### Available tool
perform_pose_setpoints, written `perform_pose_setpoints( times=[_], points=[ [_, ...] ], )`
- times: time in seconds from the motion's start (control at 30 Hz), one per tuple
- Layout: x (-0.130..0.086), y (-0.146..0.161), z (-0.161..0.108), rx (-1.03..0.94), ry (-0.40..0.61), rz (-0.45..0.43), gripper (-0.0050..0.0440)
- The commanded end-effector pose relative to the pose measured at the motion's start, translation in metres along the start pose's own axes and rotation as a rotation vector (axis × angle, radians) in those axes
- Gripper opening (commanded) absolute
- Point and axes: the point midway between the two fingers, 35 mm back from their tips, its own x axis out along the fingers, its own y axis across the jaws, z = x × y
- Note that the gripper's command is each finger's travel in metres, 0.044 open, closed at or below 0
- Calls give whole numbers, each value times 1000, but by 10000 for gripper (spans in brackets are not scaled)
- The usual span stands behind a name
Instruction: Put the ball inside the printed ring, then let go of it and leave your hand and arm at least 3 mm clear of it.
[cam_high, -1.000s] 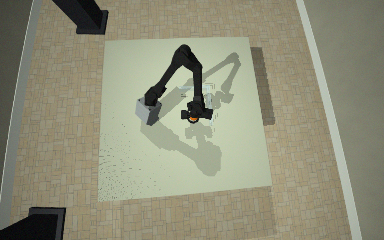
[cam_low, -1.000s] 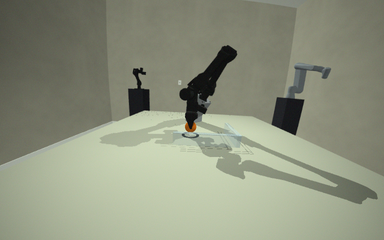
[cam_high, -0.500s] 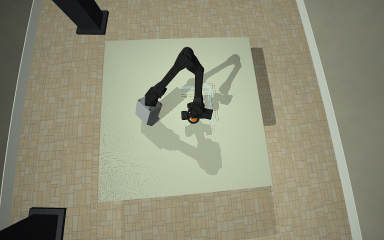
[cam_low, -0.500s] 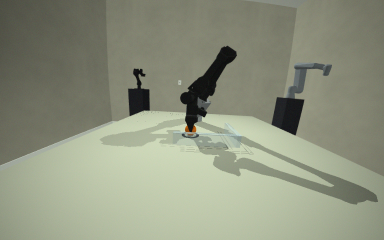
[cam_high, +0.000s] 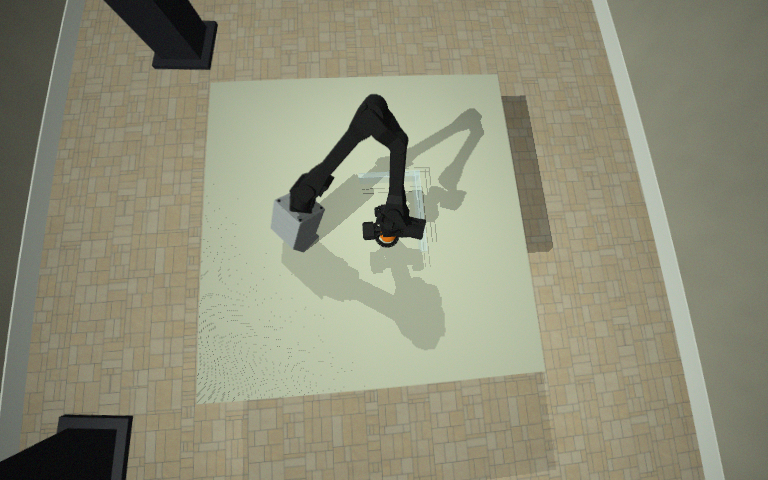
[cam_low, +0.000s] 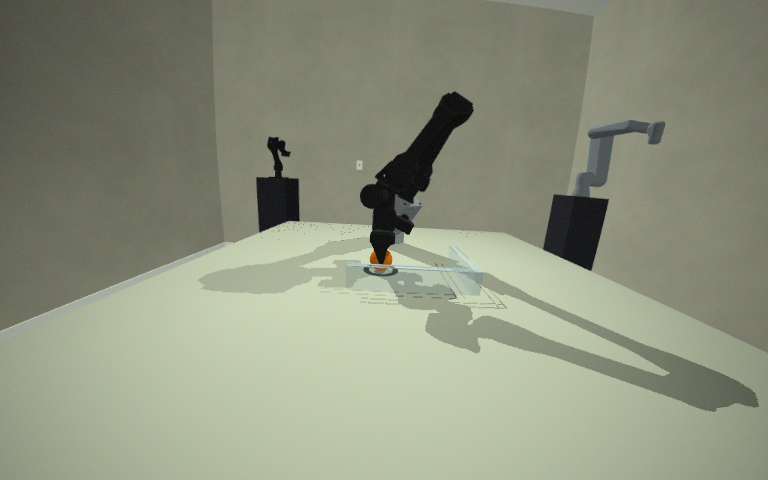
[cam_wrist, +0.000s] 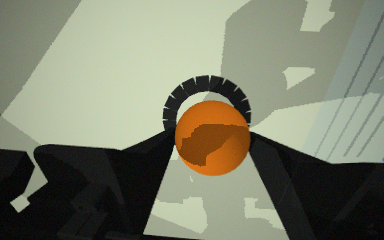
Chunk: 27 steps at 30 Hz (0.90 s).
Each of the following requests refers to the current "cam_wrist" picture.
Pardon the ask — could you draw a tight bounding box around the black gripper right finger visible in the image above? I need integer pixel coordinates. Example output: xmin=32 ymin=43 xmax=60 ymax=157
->
xmin=249 ymin=131 xmax=384 ymax=240

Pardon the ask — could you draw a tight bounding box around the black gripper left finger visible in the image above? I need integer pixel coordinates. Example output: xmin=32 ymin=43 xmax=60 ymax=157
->
xmin=33 ymin=127 xmax=176 ymax=234

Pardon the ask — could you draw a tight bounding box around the orange ball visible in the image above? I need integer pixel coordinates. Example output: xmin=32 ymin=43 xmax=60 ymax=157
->
xmin=175 ymin=100 xmax=251 ymax=176

